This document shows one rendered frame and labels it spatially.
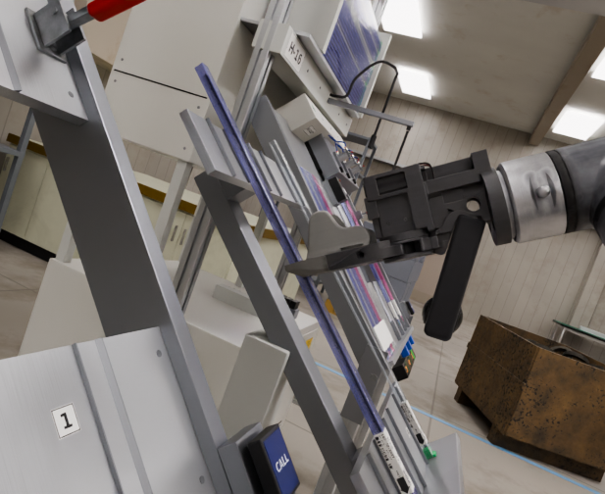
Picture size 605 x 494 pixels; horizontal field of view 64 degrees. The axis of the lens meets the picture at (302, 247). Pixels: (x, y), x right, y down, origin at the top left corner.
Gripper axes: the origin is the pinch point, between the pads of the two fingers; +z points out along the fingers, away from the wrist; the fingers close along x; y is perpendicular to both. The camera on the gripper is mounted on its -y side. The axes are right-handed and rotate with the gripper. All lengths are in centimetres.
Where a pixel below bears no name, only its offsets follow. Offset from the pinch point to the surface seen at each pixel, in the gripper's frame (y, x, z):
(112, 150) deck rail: 12.4, 14.7, 9.2
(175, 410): -8.4, 16.4, 6.5
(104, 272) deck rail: 2.8, 14.8, 11.8
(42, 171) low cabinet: 123, -236, 249
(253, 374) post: -10.6, -7.8, 11.1
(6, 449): -6.2, 29.8, 6.8
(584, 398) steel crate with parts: -102, -293, -74
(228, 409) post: -14.2, -7.7, 15.1
